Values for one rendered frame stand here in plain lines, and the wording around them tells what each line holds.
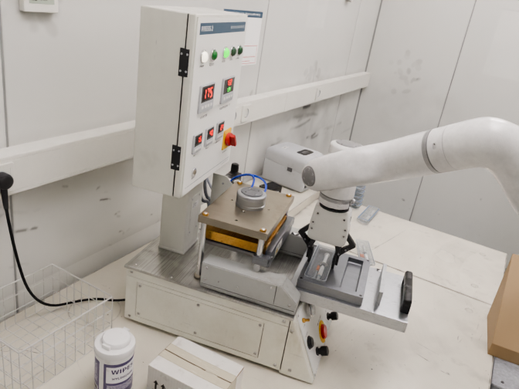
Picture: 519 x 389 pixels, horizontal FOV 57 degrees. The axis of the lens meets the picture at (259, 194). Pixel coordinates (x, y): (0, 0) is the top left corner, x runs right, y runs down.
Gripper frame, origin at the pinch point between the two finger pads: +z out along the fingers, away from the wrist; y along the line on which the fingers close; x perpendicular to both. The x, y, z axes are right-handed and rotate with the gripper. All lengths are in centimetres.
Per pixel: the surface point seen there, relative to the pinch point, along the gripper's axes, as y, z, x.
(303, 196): 22, 22, -92
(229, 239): 22.8, -3.4, 10.3
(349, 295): -9.2, 2.7, 10.0
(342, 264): -5.4, 2.1, -3.2
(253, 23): 54, -49, -82
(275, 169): 39, 15, -98
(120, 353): 34, 13, 41
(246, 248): 18.0, -2.2, 10.3
